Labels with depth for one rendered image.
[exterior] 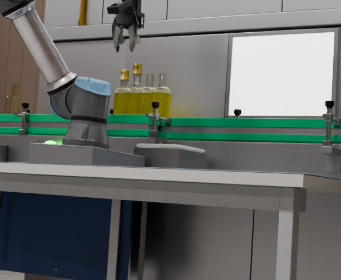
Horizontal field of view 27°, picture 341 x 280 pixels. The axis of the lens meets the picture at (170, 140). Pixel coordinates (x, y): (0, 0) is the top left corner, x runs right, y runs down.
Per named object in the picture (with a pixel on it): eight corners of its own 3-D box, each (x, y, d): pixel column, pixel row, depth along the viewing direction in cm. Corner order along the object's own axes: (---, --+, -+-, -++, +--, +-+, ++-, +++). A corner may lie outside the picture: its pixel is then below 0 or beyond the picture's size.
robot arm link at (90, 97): (80, 114, 216) (86, 71, 217) (62, 116, 227) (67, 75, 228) (114, 120, 222) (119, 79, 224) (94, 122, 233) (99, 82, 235)
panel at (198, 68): (336, 121, 254) (340, 29, 256) (334, 120, 251) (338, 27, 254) (124, 119, 295) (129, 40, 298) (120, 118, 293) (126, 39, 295)
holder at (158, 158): (211, 176, 252) (212, 155, 252) (177, 172, 227) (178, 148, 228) (169, 174, 259) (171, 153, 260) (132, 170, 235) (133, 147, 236)
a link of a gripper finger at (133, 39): (145, 52, 248) (142, 28, 249) (137, 48, 242) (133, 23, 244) (137, 54, 249) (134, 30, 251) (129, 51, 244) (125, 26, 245)
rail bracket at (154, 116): (171, 139, 263) (172, 105, 264) (149, 134, 248) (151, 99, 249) (163, 138, 264) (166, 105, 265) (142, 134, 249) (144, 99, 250)
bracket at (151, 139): (167, 156, 261) (168, 138, 261) (155, 155, 252) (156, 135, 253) (159, 156, 262) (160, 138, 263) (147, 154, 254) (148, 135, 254)
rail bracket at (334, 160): (341, 172, 232) (345, 105, 234) (329, 169, 217) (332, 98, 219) (327, 171, 234) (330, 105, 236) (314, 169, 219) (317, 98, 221)
